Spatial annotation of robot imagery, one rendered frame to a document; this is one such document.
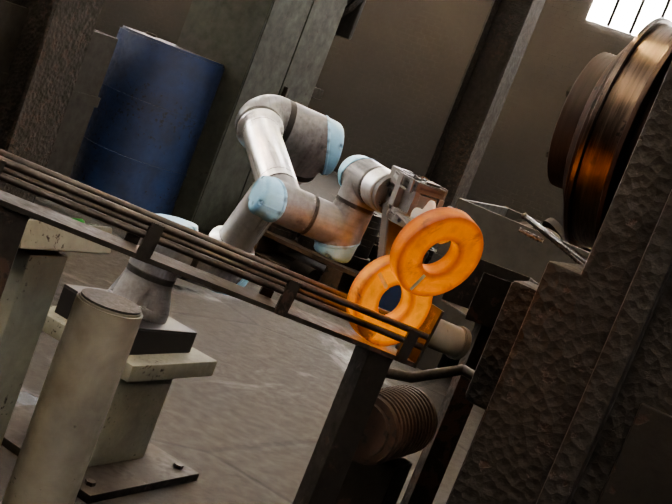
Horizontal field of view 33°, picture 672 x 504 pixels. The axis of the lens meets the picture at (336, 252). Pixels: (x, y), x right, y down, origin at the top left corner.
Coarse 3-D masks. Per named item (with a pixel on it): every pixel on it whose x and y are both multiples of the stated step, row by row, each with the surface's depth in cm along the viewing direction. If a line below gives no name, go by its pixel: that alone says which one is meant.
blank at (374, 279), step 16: (384, 256) 189; (368, 272) 187; (384, 272) 187; (352, 288) 188; (368, 288) 186; (384, 288) 188; (368, 304) 187; (400, 304) 194; (416, 304) 193; (368, 320) 188; (400, 320) 192; (416, 320) 194; (368, 336) 190; (384, 336) 191
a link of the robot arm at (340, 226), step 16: (320, 208) 204; (336, 208) 206; (352, 208) 205; (320, 224) 204; (336, 224) 205; (352, 224) 206; (320, 240) 206; (336, 240) 206; (352, 240) 207; (336, 256) 206
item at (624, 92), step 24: (648, 24) 210; (648, 48) 206; (624, 72) 204; (648, 72) 203; (600, 96) 203; (624, 96) 202; (600, 120) 203; (624, 120) 202; (600, 144) 204; (576, 168) 206; (600, 168) 204; (576, 192) 209; (600, 192) 206; (576, 216) 213; (576, 240) 223
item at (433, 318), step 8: (432, 304) 195; (432, 312) 194; (440, 312) 192; (424, 320) 195; (432, 320) 193; (424, 328) 194; (432, 328) 193; (400, 344) 198; (424, 344) 193; (416, 352) 194; (416, 360) 193
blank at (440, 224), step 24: (432, 216) 178; (456, 216) 179; (408, 240) 178; (432, 240) 179; (456, 240) 181; (480, 240) 183; (408, 264) 180; (432, 264) 186; (456, 264) 184; (408, 288) 183; (432, 288) 185
